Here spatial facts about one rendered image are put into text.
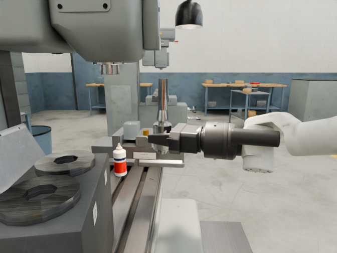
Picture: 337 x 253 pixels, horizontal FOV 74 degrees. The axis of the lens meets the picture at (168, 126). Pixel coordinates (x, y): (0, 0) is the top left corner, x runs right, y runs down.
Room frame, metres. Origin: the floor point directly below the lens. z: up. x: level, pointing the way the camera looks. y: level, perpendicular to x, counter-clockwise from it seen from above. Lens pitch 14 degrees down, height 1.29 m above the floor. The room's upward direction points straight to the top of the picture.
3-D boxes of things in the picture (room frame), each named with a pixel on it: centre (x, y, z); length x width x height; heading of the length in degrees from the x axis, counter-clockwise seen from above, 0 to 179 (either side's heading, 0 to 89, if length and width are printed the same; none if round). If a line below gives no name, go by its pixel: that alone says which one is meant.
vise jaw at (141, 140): (0.82, 0.08, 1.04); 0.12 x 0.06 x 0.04; 175
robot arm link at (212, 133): (0.52, -0.07, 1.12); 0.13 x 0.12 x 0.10; 164
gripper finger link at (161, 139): (0.52, 0.02, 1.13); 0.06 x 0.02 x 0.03; 74
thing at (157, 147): (0.55, 0.02, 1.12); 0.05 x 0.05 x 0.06
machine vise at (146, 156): (0.83, 0.11, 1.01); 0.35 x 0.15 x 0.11; 85
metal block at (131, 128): (0.83, 0.14, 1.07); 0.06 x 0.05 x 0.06; 175
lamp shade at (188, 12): (0.63, -0.05, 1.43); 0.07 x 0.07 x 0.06
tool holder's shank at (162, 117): (0.55, 0.01, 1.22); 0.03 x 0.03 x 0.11
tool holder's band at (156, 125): (0.55, 0.02, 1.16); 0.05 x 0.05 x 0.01
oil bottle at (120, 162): (0.69, 0.16, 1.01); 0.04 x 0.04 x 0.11
